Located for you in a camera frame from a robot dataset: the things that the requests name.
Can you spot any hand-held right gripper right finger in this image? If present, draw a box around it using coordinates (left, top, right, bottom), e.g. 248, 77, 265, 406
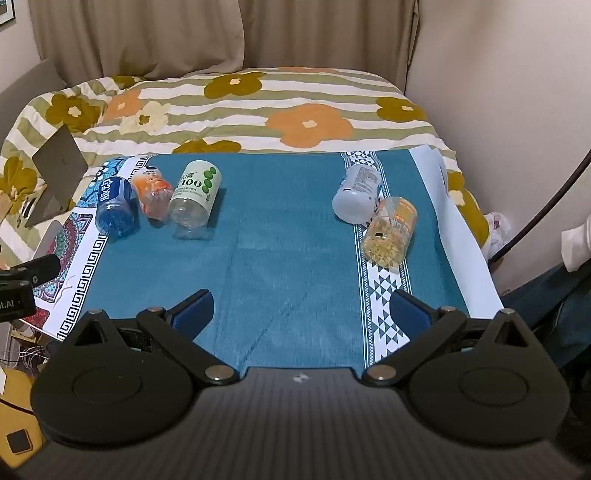
361, 289, 536, 388

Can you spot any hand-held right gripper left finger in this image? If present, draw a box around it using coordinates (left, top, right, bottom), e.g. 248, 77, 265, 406
65, 289, 240, 386

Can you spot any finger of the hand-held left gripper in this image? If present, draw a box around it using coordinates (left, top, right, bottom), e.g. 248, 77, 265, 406
0, 255, 62, 284

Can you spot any mandala patterned cloth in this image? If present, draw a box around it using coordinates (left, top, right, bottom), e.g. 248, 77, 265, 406
34, 154, 160, 342

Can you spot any yellow label clear bottle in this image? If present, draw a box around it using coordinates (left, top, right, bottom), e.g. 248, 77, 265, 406
361, 196, 419, 268

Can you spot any blue plastic bottle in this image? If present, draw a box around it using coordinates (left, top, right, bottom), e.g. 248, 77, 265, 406
95, 176, 139, 239

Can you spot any white cloth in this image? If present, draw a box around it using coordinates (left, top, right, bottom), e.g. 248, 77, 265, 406
409, 145, 505, 319

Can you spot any teal tablecloth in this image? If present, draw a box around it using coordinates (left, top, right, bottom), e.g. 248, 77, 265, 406
81, 150, 468, 377

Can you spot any grey laptop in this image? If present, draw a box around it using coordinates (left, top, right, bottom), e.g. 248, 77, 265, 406
24, 124, 89, 229

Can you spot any green label clear bottle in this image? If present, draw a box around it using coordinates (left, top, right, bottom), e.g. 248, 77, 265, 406
167, 160, 223, 241

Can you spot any orange label plastic bottle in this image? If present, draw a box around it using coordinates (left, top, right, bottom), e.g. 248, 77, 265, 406
130, 166, 175, 226

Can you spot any white plastic bag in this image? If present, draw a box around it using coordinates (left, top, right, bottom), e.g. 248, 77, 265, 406
480, 211, 513, 252

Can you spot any white plastic bottle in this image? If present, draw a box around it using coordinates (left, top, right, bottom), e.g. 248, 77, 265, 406
332, 164, 384, 224

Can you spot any person's leg in jeans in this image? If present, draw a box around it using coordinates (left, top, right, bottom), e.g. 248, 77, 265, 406
501, 263, 591, 370

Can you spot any grey headboard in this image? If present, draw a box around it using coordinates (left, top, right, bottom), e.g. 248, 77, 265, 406
0, 58, 68, 144

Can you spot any person's white garment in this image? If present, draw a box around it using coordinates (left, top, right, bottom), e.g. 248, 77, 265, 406
561, 224, 591, 273

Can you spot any floral striped blanket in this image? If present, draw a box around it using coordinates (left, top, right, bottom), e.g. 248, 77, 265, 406
0, 67, 491, 273

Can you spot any beige curtain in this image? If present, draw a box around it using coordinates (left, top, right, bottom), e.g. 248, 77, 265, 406
30, 0, 419, 93

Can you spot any bundle of white cables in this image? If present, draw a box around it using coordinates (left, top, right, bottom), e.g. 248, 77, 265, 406
9, 323, 52, 372

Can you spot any black cable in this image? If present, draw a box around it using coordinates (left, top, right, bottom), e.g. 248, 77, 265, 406
487, 150, 591, 264

